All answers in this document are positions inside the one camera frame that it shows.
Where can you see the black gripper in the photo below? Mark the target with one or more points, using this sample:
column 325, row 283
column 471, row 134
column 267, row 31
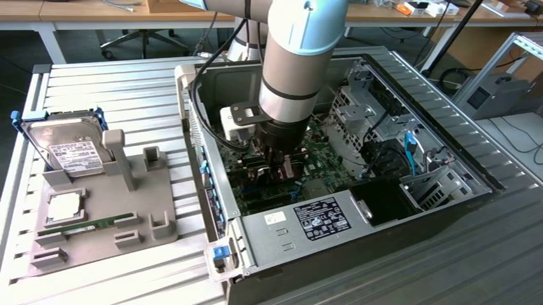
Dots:
column 282, row 136

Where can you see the graphics card with metal bracket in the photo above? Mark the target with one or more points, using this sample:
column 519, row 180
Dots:
column 281, row 178

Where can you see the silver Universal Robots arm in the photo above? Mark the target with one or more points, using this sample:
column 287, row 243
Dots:
column 293, row 79

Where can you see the green motherboard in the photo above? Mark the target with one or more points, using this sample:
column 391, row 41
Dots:
column 322, row 152

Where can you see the grey chipset heatsink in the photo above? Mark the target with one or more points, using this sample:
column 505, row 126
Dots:
column 318, row 188

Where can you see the perforated metal drive cage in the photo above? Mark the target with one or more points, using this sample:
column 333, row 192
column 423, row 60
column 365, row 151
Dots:
column 353, row 111

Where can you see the blue expansion slot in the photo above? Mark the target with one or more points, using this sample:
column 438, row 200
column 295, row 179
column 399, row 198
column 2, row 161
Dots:
column 247, row 191

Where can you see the black expansion slot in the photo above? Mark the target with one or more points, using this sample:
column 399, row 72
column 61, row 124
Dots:
column 267, row 196
column 271, row 206

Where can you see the grey power supply with label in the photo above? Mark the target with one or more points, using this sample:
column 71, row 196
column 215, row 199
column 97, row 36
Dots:
column 271, row 243

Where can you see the blue case latch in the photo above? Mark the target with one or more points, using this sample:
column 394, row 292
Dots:
column 221, row 253

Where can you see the metal disk bay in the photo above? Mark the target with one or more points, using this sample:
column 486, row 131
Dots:
column 435, row 192

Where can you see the open black PC case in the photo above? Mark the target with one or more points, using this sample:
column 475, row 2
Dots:
column 361, row 263

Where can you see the black office chair base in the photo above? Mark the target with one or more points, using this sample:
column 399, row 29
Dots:
column 146, row 38

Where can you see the grey plastic parts rack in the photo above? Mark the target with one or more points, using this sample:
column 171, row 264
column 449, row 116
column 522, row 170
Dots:
column 102, row 197

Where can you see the brown cardboard box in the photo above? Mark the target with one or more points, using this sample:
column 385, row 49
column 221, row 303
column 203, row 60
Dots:
column 166, row 6

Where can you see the white and orange box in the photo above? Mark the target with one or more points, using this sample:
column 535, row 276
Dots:
column 414, row 9

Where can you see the black tripod pole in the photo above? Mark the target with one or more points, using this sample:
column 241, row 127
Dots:
column 454, row 31

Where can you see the silver hard disk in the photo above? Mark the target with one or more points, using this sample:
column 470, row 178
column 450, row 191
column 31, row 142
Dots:
column 55, row 133

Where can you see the grey computer tower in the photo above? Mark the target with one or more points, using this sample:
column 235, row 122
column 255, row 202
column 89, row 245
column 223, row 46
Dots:
column 505, row 95

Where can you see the white box with black print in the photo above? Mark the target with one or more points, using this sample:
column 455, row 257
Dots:
column 441, row 11

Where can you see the green RAM stick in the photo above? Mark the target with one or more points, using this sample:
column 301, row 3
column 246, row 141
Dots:
column 85, row 227

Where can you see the silver CPU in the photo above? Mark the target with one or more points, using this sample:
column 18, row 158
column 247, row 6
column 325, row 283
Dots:
column 63, row 208

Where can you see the blue disk caddy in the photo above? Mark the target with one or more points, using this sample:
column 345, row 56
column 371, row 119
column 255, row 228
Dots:
column 33, row 116

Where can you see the beige flat box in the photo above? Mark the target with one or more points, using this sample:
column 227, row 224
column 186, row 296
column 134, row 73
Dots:
column 509, row 8

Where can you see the black power adapter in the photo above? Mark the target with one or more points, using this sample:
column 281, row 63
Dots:
column 533, row 7

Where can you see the white wrist camera with mount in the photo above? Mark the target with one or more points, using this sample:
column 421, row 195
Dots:
column 234, row 130

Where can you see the wooden desk white frame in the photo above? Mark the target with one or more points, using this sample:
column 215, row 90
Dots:
column 85, row 14
column 374, row 16

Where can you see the aluminium profile frame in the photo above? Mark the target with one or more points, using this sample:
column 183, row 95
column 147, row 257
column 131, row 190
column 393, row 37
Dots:
column 523, row 41

